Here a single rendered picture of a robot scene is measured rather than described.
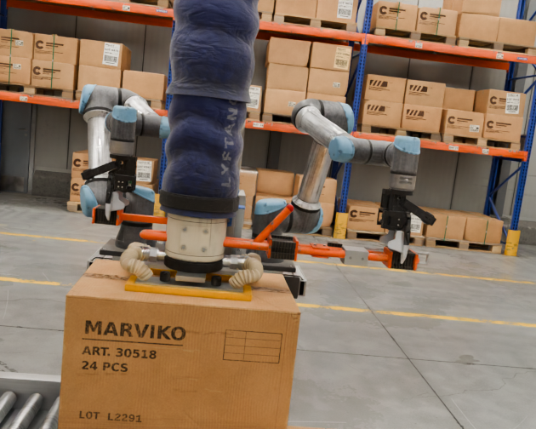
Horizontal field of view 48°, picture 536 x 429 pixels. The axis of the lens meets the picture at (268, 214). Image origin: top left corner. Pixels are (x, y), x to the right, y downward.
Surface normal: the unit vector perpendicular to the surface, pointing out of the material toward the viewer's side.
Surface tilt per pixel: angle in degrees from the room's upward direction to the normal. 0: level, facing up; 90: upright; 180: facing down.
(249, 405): 90
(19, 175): 90
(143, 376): 90
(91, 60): 92
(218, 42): 75
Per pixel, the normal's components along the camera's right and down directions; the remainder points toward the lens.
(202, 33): -0.21, -0.18
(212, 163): 0.53, -0.12
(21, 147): 0.07, 0.15
